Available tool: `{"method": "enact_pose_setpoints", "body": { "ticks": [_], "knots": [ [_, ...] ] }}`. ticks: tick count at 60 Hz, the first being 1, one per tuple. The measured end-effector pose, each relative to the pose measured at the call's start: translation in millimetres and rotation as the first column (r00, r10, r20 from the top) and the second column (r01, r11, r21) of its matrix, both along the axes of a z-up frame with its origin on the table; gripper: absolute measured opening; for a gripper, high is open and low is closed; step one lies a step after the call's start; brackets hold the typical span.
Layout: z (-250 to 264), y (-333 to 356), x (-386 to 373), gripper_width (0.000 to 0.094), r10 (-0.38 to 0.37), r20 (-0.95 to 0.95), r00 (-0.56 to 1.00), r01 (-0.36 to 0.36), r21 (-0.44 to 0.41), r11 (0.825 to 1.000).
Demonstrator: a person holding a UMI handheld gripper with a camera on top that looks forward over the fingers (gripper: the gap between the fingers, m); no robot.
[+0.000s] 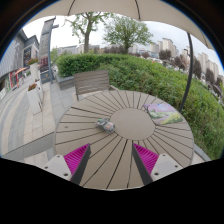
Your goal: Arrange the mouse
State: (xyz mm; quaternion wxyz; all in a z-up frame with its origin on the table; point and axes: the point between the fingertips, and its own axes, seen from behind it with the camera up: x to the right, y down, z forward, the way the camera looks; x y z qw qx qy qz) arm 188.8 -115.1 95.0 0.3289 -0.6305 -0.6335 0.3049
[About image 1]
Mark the grey shopfront building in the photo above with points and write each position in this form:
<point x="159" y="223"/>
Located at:
<point x="18" y="56"/>

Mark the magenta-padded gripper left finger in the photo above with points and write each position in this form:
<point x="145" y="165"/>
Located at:
<point x="76" y="159"/>

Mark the tall bare-trunk tree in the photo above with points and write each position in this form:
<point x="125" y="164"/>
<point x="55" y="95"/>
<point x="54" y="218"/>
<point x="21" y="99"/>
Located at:
<point x="86" y="33"/>

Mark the white planter box with flowers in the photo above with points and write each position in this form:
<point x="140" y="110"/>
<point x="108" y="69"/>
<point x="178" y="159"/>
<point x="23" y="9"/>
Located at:
<point x="34" y="70"/>
<point x="34" y="98"/>

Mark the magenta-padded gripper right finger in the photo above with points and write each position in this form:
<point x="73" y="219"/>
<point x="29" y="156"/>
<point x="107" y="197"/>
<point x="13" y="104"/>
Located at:
<point x="146" y="159"/>

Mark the beige patio umbrella canopy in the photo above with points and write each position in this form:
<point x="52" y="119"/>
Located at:
<point x="100" y="6"/>

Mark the transparent computer mouse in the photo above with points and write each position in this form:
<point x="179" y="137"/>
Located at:
<point x="106" y="125"/>

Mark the dark curved umbrella pole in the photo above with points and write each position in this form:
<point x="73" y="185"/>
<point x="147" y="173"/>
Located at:
<point x="190" y="73"/>

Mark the tall grey sign pillar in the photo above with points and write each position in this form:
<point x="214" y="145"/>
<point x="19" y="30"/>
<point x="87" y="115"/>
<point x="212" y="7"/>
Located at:
<point x="46" y="50"/>

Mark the distant apartment buildings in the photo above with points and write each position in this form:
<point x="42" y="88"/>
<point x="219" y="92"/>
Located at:
<point x="168" y="45"/>

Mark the floral print mouse pad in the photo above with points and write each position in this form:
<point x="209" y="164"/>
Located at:
<point x="163" y="113"/>

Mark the brown slatted outdoor chair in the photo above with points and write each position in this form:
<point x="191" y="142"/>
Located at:
<point x="91" y="81"/>

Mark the round leafy green tree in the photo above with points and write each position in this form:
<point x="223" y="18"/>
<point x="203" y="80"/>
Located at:
<point x="127" y="31"/>

